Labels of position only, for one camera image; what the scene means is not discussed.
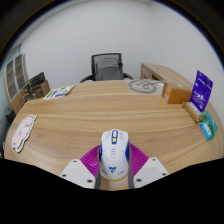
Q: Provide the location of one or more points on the wooden shelf unit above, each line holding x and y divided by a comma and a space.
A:
15, 80

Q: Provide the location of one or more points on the wooden side desk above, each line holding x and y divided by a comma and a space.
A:
166, 73

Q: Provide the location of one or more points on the green flat box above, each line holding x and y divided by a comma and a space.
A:
210, 122

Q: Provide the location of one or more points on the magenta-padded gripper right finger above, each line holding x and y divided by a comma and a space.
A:
150, 170

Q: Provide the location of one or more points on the yellow flat box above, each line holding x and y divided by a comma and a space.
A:
192, 111

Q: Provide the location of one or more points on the white and blue computer mouse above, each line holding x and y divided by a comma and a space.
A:
114, 156

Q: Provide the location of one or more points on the black mesh office chair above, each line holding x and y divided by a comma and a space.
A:
108, 68

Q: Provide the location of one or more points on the orange-brown cardboard box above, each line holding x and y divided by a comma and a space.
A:
176, 94

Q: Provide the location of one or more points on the large brown cardboard box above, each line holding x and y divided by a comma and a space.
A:
40, 86

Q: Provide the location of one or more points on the pink cartoon-shaped mouse pad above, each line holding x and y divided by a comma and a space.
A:
23, 133

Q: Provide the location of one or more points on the small brown cardboard box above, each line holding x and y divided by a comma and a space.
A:
26, 93

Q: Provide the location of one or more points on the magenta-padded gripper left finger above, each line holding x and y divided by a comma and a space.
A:
78, 171

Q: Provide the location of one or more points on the white and green printed mouse pad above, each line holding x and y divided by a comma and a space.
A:
59, 92

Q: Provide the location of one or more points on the purple retail package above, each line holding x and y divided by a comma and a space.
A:
202, 90

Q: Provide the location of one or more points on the blue flat box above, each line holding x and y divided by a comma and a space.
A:
206, 130

